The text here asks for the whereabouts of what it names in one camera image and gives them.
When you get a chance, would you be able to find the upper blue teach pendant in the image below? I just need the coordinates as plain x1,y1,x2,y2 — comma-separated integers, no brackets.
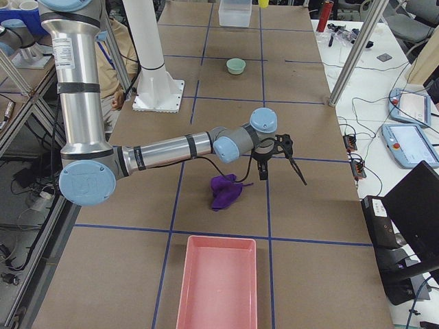
388,88,434,127

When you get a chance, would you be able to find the clear plastic box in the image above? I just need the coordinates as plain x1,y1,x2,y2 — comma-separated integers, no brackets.
218,0,252,27

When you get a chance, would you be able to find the black monitor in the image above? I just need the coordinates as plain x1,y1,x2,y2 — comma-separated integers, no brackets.
383,160,438,260

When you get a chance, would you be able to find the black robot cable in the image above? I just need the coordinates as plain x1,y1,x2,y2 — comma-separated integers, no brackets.
195,136,308,186

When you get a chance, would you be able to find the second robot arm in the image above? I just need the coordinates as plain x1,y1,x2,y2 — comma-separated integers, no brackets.
1,19,51,69

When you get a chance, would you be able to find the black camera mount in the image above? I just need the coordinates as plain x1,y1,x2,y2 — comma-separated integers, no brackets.
274,134,294,159

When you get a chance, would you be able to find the pink plastic tray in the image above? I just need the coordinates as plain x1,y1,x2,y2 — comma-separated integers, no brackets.
176,235,258,328

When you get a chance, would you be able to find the purple cloth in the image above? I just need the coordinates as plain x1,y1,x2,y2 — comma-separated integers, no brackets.
210,173,252,211

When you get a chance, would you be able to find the lower blue teach pendant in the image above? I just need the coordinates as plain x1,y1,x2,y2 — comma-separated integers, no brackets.
381,123,438,169

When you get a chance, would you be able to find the blue teach pendant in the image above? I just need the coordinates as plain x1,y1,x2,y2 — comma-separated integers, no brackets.
381,123,438,169
388,88,434,127

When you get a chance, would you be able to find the person in beige clothes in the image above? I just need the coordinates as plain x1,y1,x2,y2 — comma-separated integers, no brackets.
95,19,137,134

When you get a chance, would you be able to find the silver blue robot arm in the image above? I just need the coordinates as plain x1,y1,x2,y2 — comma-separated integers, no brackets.
38,1,277,206

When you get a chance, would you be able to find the aluminium frame post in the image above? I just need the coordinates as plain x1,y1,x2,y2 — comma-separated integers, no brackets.
328,0,389,107

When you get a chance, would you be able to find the yellow plastic cup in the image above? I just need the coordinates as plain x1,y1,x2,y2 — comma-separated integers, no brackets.
258,0,269,8

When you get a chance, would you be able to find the upper orange connector block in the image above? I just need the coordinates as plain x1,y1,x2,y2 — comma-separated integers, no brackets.
343,134,357,153

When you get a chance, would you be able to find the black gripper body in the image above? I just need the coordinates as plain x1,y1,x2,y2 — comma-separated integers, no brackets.
252,142,275,162

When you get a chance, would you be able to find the lower orange connector block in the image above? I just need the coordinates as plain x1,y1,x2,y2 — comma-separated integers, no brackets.
351,159,367,181

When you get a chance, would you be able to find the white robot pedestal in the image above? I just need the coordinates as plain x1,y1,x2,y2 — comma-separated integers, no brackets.
123,0,185,113

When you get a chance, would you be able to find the orange connector block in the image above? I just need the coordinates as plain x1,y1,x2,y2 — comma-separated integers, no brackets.
351,159,367,181
343,134,357,153

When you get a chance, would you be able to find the mint green bowl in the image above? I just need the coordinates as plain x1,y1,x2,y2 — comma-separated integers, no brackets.
226,58,246,75

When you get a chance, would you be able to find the red cylinder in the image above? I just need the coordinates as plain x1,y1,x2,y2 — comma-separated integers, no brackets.
316,0,334,33

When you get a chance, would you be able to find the black box device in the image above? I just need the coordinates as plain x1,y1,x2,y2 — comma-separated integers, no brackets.
361,195,400,249

